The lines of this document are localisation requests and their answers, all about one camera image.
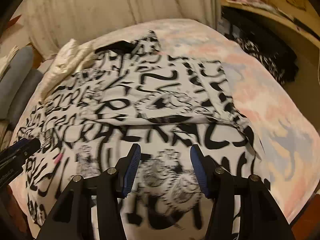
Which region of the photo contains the wooden shelf unit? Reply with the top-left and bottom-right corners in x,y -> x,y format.
221,0 -> 319,47

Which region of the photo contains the beige curtain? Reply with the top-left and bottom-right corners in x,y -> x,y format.
22,0 -> 221,59

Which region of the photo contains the folded white puffer jacket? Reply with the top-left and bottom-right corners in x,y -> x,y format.
39,38 -> 97,100

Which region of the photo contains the black white patterned clothes pile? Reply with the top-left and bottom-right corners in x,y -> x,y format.
234,37 -> 299,86

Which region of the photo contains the black white graffiti print garment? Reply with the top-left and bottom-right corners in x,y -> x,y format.
17,31 -> 270,239

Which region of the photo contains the grey upholstered chair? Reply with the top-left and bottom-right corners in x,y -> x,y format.
1,46 -> 43,130

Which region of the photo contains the pastel tie-dye bed blanket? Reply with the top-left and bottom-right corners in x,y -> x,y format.
11,20 -> 319,222

